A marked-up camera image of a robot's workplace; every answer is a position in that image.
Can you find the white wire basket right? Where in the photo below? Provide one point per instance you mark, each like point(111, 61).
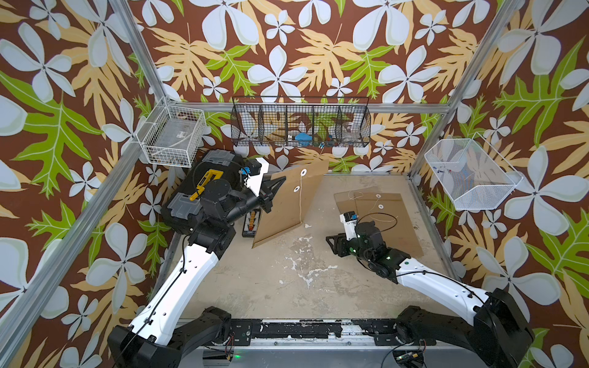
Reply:
point(472, 172)

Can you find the black charging board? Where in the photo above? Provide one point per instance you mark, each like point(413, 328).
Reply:
point(251, 223)

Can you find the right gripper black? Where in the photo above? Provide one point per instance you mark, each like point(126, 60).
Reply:
point(340, 242)

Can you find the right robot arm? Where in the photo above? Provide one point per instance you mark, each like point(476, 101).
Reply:
point(488, 323)

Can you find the white wire basket left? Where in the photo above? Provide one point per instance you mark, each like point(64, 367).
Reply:
point(171, 134)

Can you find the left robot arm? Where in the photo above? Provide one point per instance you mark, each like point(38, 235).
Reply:
point(211, 206)

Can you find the white wire basket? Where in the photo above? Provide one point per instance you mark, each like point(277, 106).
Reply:
point(472, 172)
point(171, 134)

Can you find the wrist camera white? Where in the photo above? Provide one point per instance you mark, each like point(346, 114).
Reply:
point(349, 221)
point(254, 181)

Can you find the brown kraft file bag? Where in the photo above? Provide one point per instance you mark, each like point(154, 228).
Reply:
point(389, 213)
point(292, 202)

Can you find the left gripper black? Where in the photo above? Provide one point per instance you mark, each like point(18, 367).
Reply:
point(264, 196)

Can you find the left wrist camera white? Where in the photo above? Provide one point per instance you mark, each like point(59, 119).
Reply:
point(254, 181)

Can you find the black wire basket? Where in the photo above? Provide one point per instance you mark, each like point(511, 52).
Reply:
point(300, 122)

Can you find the black yellow toolbox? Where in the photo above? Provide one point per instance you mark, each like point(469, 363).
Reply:
point(183, 204)

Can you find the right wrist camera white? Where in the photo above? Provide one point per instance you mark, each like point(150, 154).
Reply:
point(349, 221)

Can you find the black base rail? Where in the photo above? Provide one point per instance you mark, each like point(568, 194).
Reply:
point(382, 331)

